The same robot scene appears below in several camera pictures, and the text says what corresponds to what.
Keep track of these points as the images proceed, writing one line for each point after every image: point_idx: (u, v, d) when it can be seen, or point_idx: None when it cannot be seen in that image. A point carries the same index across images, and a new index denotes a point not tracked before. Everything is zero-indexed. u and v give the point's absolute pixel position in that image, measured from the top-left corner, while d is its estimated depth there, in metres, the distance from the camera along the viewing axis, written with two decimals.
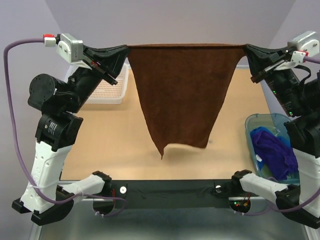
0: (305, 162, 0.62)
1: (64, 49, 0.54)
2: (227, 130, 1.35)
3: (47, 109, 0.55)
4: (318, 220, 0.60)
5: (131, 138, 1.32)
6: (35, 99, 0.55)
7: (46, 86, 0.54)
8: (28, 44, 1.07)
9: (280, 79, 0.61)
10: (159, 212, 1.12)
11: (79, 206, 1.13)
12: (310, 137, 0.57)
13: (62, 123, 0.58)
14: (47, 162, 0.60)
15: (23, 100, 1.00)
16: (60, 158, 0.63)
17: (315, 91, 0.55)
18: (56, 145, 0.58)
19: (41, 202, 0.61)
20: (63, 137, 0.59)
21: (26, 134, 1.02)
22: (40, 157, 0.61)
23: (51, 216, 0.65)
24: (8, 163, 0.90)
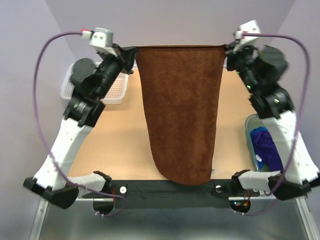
0: (273, 130, 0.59)
1: (101, 36, 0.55)
2: (227, 131, 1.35)
3: (83, 88, 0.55)
4: (302, 186, 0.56)
5: (131, 139, 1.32)
6: (76, 75, 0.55)
7: (90, 65, 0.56)
8: (28, 47, 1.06)
9: (239, 59, 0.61)
10: (159, 212, 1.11)
11: (78, 206, 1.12)
12: (266, 104, 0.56)
13: (91, 104, 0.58)
14: (70, 137, 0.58)
15: (22, 103, 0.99)
16: (82, 138, 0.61)
17: (259, 62, 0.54)
18: (83, 123, 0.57)
19: (59, 176, 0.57)
20: (88, 117, 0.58)
21: (25, 136, 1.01)
22: (64, 133, 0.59)
23: (62, 198, 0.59)
24: (7, 166, 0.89)
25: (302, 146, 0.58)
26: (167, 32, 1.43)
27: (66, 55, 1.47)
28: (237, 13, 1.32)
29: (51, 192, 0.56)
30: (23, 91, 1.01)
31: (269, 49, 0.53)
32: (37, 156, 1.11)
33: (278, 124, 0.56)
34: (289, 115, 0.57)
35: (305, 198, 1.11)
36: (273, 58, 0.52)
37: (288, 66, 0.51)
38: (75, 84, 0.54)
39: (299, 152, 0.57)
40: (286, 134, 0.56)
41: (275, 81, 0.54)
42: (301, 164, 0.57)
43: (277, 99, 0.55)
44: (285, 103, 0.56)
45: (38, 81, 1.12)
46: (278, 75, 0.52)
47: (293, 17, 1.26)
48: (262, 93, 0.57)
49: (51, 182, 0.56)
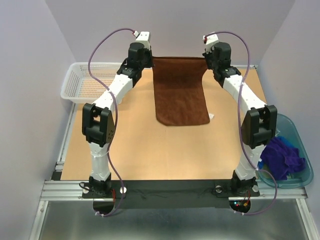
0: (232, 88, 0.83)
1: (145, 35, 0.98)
2: (227, 131, 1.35)
3: (134, 55, 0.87)
4: (251, 113, 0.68)
5: (130, 138, 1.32)
6: (134, 47, 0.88)
7: (139, 45, 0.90)
8: (28, 49, 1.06)
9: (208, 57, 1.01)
10: (159, 212, 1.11)
11: (78, 206, 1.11)
12: (221, 73, 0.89)
13: (135, 69, 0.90)
14: (123, 83, 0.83)
15: (22, 106, 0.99)
16: (126, 89, 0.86)
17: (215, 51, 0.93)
18: (132, 77, 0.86)
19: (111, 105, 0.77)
20: (135, 78, 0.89)
21: (25, 137, 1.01)
22: (118, 81, 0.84)
23: (110, 124, 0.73)
24: (7, 167, 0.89)
25: (247, 91, 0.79)
26: (167, 32, 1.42)
27: (66, 55, 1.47)
28: (237, 14, 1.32)
29: (107, 112, 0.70)
30: (23, 91, 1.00)
31: (221, 43, 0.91)
32: (38, 156, 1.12)
33: (227, 81, 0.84)
34: (238, 77, 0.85)
35: (305, 199, 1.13)
36: (222, 46, 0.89)
37: (230, 49, 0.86)
38: (132, 53, 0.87)
39: (244, 94, 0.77)
40: (235, 85, 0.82)
41: (226, 59, 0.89)
42: (247, 100, 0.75)
43: (227, 69, 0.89)
44: (233, 72, 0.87)
45: (37, 83, 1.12)
46: (224, 52, 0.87)
47: (294, 18, 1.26)
48: (219, 68, 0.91)
49: (108, 106, 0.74)
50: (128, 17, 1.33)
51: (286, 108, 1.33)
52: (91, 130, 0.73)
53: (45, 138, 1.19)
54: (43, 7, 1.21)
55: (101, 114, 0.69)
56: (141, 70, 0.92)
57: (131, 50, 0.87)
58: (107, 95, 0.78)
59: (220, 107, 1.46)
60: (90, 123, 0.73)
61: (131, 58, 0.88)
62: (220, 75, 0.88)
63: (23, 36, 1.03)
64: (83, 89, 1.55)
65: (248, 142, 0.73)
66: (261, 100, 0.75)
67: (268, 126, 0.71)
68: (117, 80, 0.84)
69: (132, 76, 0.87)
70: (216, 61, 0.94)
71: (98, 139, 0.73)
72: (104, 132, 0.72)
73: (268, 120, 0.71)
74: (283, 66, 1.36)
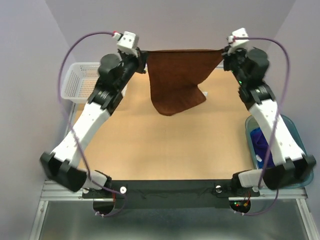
0: (258, 115, 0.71)
1: (128, 39, 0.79)
2: (227, 131, 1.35)
3: (107, 77, 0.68)
4: (286, 164, 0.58)
5: (130, 138, 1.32)
6: (105, 64, 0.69)
7: (109, 58, 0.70)
8: (28, 49, 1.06)
9: (232, 62, 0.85)
10: (159, 212, 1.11)
11: (78, 206, 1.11)
12: (250, 94, 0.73)
13: (111, 93, 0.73)
14: (92, 118, 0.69)
15: (21, 105, 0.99)
16: (100, 121, 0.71)
17: (248, 61, 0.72)
18: (107, 106, 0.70)
19: (75, 154, 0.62)
20: (111, 105, 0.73)
21: (24, 137, 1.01)
22: (87, 114, 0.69)
23: (73, 178, 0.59)
24: (7, 167, 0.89)
25: (284, 130, 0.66)
26: (167, 32, 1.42)
27: (66, 55, 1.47)
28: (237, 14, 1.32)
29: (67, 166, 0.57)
30: (23, 90, 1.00)
31: (257, 52, 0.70)
32: (38, 156, 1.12)
33: (258, 109, 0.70)
34: (271, 103, 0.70)
35: (305, 199, 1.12)
36: (257, 58, 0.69)
37: (268, 64, 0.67)
38: (103, 74, 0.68)
39: (278, 134, 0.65)
40: (267, 117, 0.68)
41: (259, 76, 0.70)
42: (282, 145, 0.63)
43: (258, 90, 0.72)
44: (266, 95, 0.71)
45: (37, 82, 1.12)
46: (260, 70, 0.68)
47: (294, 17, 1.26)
48: (248, 86, 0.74)
49: (70, 156, 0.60)
50: (128, 17, 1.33)
51: (286, 108, 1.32)
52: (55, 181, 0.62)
53: (45, 138, 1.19)
54: (42, 6, 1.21)
55: (60, 170, 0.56)
56: (119, 93, 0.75)
57: (101, 69, 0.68)
58: (69, 141, 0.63)
59: (220, 106, 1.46)
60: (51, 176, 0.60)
61: (104, 79, 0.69)
62: (249, 97, 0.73)
63: (23, 35, 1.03)
64: (83, 89, 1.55)
65: (272, 185, 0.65)
66: (297, 145, 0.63)
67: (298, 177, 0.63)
68: (86, 114, 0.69)
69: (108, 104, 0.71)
70: (246, 73, 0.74)
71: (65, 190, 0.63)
72: (69, 185, 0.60)
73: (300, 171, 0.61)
74: (283, 66, 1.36)
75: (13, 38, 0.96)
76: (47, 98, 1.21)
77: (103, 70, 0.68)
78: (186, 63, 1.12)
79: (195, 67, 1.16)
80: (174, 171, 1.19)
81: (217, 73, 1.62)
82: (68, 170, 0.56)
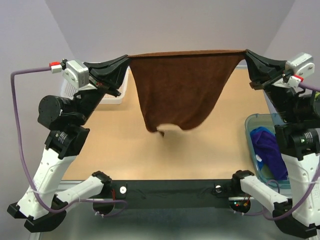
0: (292, 168, 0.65)
1: (72, 78, 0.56)
2: (227, 131, 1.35)
3: (55, 128, 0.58)
4: (308, 228, 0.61)
5: (130, 138, 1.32)
6: (43, 118, 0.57)
7: (51, 103, 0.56)
8: (27, 48, 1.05)
9: (278, 90, 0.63)
10: (159, 213, 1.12)
11: (79, 206, 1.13)
12: (292, 142, 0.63)
13: (70, 136, 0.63)
14: (51, 169, 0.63)
15: (20, 104, 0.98)
16: (63, 167, 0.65)
17: (304, 108, 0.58)
18: (65, 155, 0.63)
19: (39, 207, 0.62)
20: (72, 149, 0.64)
21: (24, 136, 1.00)
22: (46, 163, 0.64)
23: (43, 225, 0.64)
24: (6, 166, 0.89)
25: (316, 191, 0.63)
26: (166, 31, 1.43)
27: (66, 55, 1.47)
28: None
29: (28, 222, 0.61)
30: (24, 86, 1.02)
31: None
32: (38, 155, 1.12)
33: (297, 163, 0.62)
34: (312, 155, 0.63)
35: None
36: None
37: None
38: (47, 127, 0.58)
39: (313, 198, 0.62)
40: (304, 175, 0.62)
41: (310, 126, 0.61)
42: (312, 209, 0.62)
43: (303, 139, 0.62)
44: (310, 143, 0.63)
45: (35, 81, 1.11)
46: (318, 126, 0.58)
47: None
48: (293, 130, 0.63)
49: (29, 212, 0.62)
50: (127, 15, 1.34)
51: None
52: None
53: (46, 136, 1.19)
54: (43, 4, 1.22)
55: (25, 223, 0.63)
56: (80, 133, 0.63)
57: (40, 121, 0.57)
58: (32, 195, 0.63)
59: (219, 105, 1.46)
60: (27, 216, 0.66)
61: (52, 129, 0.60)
62: (290, 144, 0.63)
63: (25, 32, 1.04)
64: None
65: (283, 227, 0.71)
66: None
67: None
68: (45, 163, 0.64)
69: (65, 153, 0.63)
70: (295, 114, 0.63)
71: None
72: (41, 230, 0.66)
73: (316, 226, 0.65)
74: None
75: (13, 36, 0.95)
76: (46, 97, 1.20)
77: (42, 120, 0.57)
78: (185, 62, 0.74)
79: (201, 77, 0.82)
80: (173, 170, 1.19)
81: None
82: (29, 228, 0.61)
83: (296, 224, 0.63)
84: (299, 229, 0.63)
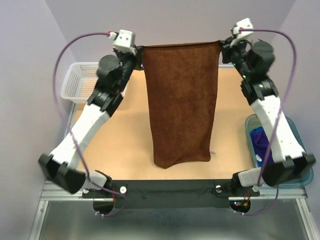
0: (260, 114, 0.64)
1: (126, 38, 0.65)
2: (227, 131, 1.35)
3: (106, 81, 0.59)
4: (285, 161, 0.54)
5: (130, 138, 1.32)
6: (105, 68, 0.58)
7: (112, 58, 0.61)
8: (25, 49, 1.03)
9: (235, 53, 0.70)
10: (159, 213, 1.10)
11: (78, 206, 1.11)
12: (253, 89, 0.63)
13: (111, 94, 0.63)
14: (91, 120, 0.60)
15: (19, 106, 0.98)
16: (100, 125, 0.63)
17: (252, 56, 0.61)
18: (106, 109, 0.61)
19: (74, 156, 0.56)
20: (110, 108, 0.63)
21: (22, 138, 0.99)
22: (86, 116, 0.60)
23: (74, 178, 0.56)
24: (5, 168, 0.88)
25: (285, 127, 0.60)
26: (167, 32, 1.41)
27: (66, 55, 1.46)
28: (238, 13, 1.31)
29: (66, 167, 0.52)
30: (21, 92, 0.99)
31: (260, 43, 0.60)
32: (38, 157, 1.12)
33: (260, 105, 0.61)
34: (275, 100, 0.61)
35: (305, 198, 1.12)
36: (264, 51, 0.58)
37: (275, 59, 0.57)
38: (100, 76, 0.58)
39: (282, 132, 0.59)
40: (269, 114, 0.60)
41: (263, 70, 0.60)
42: (285, 142, 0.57)
43: (261, 86, 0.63)
44: (269, 90, 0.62)
45: (35, 83, 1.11)
46: (266, 65, 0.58)
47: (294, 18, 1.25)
48: (251, 81, 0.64)
49: (67, 159, 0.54)
50: (128, 18, 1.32)
51: (287, 108, 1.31)
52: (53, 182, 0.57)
53: (45, 137, 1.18)
54: (42, 7, 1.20)
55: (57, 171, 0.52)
56: (120, 93, 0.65)
57: (99, 72, 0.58)
58: (70, 143, 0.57)
59: (219, 105, 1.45)
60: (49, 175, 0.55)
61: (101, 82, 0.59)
62: (251, 92, 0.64)
63: (21, 36, 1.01)
64: (83, 89, 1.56)
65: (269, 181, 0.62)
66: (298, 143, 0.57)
67: (299, 174, 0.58)
68: (85, 116, 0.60)
69: (106, 107, 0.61)
70: (249, 66, 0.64)
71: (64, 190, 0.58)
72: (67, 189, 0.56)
73: (301, 169, 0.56)
74: (283, 67, 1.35)
75: (11, 37, 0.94)
76: (45, 98, 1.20)
77: (100, 72, 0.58)
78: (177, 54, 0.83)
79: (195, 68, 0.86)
80: (174, 170, 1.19)
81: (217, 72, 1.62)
82: (66, 173, 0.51)
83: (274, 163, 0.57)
84: (278, 168, 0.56)
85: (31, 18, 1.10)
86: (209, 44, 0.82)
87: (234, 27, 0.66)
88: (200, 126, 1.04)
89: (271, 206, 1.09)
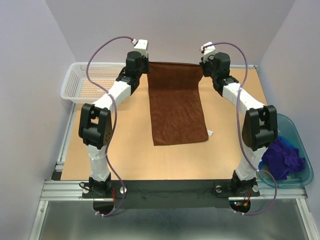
0: (231, 98, 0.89)
1: (143, 43, 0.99)
2: (227, 130, 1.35)
3: (131, 66, 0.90)
4: (251, 112, 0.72)
5: (130, 138, 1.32)
6: (131, 57, 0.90)
7: (137, 53, 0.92)
8: (25, 50, 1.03)
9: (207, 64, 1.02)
10: (159, 212, 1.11)
11: (78, 206, 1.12)
12: (220, 83, 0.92)
13: (133, 77, 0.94)
14: (121, 88, 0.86)
15: (19, 107, 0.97)
16: (122, 96, 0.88)
17: (216, 61, 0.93)
18: (130, 84, 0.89)
19: (110, 107, 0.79)
20: (132, 87, 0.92)
21: (22, 139, 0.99)
22: (117, 86, 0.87)
23: (108, 123, 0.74)
24: (5, 169, 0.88)
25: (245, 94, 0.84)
26: (167, 33, 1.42)
27: (66, 55, 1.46)
28: (239, 13, 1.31)
29: (106, 111, 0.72)
30: (21, 94, 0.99)
31: (219, 54, 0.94)
32: (38, 157, 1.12)
33: (226, 89, 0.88)
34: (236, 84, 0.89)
35: (305, 199, 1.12)
36: (221, 56, 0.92)
37: (229, 60, 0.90)
38: (129, 63, 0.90)
39: (244, 96, 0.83)
40: (233, 91, 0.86)
41: (224, 69, 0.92)
42: (247, 102, 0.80)
43: (225, 79, 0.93)
44: (232, 81, 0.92)
45: (36, 83, 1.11)
46: (224, 65, 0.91)
47: (294, 18, 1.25)
48: (218, 79, 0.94)
49: (107, 106, 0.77)
50: (128, 18, 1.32)
51: (287, 109, 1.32)
52: (88, 132, 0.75)
53: (45, 137, 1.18)
54: (42, 7, 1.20)
55: (100, 114, 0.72)
56: (138, 79, 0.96)
57: (128, 60, 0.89)
58: (108, 99, 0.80)
59: (218, 105, 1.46)
60: (88, 124, 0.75)
61: (129, 67, 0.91)
62: (219, 85, 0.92)
63: (22, 38, 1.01)
64: (83, 89, 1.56)
65: (250, 143, 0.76)
66: (259, 102, 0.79)
67: (270, 127, 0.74)
68: (117, 86, 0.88)
69: (130, 84, 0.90)
70: (215, 71, 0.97)
71: (95, 140, 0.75)
72: (101, 135, 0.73)
73: (269, 120, 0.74)
74: (282, 68, 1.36)
75: (10, 39, 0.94)
76: (45, 98, 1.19)
77: (129, 59, 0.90)
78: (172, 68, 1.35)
79: (182, 75, 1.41)
80: (174, 169, 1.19)
81: None
82: (107, 114, 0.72)
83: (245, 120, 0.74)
84: (248, 121, 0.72)
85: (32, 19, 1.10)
86: (196, 65, 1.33)
87: (201, 46, 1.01)
88: (195, 105, 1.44)
89: (271, 205, 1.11)
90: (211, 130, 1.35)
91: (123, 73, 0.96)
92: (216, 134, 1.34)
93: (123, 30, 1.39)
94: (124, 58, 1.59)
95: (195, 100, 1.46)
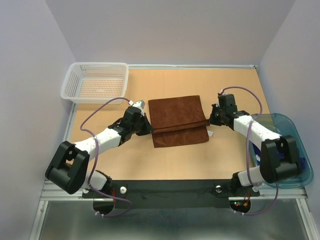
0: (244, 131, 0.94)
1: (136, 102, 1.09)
2: (226, 130, 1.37)
3: (128, 119, 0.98)
4: (268, 144, 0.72)
5: (131, 138, 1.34)
6: (131, 110, 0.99)
7: (137, 108, 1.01)
8: (24, 49, 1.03)
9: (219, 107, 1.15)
10: (159, 212, 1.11)
11: (79, 206, 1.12)
12: (229, 117, 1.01)
13: (126, 130, 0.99)
14: (110, 136, 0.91)
15: (18, 106, 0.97)
16: (109, 144, 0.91)
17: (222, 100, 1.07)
18: (121, 134, 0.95)
19: (91, 151, 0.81)
20: (123, 137, 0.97)
21: (22, 137, 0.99)
22: (107, 133, 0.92)
23: (82, 168, 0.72)
24: (5, 167, 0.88)
25: (258, 125, 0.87)
26: (167, 32, 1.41)
27: (66, 55, 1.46)
28: (238, 13, 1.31)
29: (83, 154, 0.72)
30: (20, 93, 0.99)
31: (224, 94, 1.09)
32: (38, 157, 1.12)
33: (237, 121, 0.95)
34: (247, 116, 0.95)
35: (305, 199, 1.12)
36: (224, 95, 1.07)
37: (232, 95, 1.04)
38: (127, 115, 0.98)
39: (256, 127, 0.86)
40: (245, 123, 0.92)
41: (230, 105, 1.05)
42: (262, 133, 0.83)
43: (234, 112, 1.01)
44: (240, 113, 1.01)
45: (35, 82, 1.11)
46: (229, 99, 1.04)
47: (294, 17, 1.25)
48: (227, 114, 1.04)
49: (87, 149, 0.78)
50: (128, 18, 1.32)
51: (287, 109, 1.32)
52: (57, 173, 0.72)
53: (45, 137, 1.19)
54: (42, 7, 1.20)
55: (77, 156, 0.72)
56: (131, 132, 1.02)
57: (128, 111, 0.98)
58: (91, 141, 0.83)
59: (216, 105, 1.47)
60: (60, 165, 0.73)
61: (125, 119, 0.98)
62: (230, 119, 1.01)
63: (21, 37, 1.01)
64: (83, 90, 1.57)
65: (268, 177, 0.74)
66: (273, 133, 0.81)
67: (292, 160, 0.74)
68: (106, 132, 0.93)
69: (121, 134, 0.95)
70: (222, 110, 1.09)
71: (63, 185, 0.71)
72: (70, 180, 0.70)
73: (289, 152, 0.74)
74: (282, 67, 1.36)
75: (8, 38, 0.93)
76: (45, 98, 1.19)
77: (128, 112, 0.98)
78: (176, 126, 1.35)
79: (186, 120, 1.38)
80: (173, 170, 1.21)
81: (216, 72, 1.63)
82: (84, 157, 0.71)
83: (264, 153, 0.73)
84: (267, 153, 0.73)
85: (31, 18, 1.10)
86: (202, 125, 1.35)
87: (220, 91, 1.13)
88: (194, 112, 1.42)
89: (271, 206, 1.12)
90: (212, 131, 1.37)
91: (118, 123, 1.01)
92: (215, 134, 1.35)
93: (123, 29, 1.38)
94: (124, 58, 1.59)
95: (197, 103, 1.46)
